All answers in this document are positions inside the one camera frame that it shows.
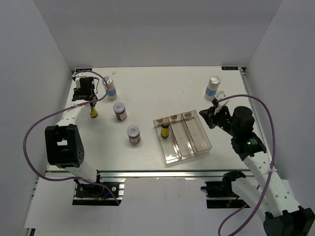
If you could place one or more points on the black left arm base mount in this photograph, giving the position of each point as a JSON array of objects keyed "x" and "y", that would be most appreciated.
[{"x": 91, "y": 195}]

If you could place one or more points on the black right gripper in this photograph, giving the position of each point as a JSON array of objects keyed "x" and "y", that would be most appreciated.
[{"x": 209, "y": 116}]

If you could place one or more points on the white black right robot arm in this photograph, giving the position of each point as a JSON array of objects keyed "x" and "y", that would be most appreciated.
[{"x": 280, "y": 213}]

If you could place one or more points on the brown spice jar white lid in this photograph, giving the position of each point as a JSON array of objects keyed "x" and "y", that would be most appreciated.
[{"x": 133, "y": 133}]

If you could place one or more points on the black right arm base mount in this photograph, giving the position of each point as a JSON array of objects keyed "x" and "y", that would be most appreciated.
[{"x": 218, "y": 197}]

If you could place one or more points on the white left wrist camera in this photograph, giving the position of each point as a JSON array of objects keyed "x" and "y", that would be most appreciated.
[{"x": 77, "y": 82}]

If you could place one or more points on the blue table corner sticker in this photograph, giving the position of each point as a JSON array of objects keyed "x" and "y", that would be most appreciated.
[
  {"x": 229, "y": 68},
  {"x": 77, "y": 70}
]

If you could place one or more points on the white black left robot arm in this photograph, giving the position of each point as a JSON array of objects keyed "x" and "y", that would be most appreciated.
[{"x": 64, "y": 146}]

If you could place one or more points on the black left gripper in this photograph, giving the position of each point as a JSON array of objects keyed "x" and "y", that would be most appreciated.
[{"x": 76, "y": 92}]

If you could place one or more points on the yellow label sauce bottle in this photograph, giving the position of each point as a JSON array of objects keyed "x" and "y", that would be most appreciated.
[{"x": 165, "y": 128}]

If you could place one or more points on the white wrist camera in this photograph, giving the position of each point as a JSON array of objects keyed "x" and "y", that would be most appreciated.
[
  {"x": 77, "y": 82},
  {"x": 220, "y": 95}
]

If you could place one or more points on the aluminium table front rail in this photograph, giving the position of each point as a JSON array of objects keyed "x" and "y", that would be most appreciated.
[{"x": 121, "y": 174}]

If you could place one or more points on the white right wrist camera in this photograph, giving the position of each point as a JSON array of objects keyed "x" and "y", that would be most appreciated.
[{"x": 220, "y": 95}]

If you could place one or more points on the blue table corner sticker right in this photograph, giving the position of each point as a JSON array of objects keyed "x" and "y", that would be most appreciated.
[{"x": 229, "y": 68}]

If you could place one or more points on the blue table corner sticker left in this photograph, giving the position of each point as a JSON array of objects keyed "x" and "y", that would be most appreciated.
[{"x": 77, "y": 70}]

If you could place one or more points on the clear acrylic three-compartment organizer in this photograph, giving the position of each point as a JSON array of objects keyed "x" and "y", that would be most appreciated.
[{"x": 186, "y": 138}]

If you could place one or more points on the blue label sesame shaker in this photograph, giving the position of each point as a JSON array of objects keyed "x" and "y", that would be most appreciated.
[
  {"x": 110, "y": 88},
  {"x": 212, "y": 87}
]

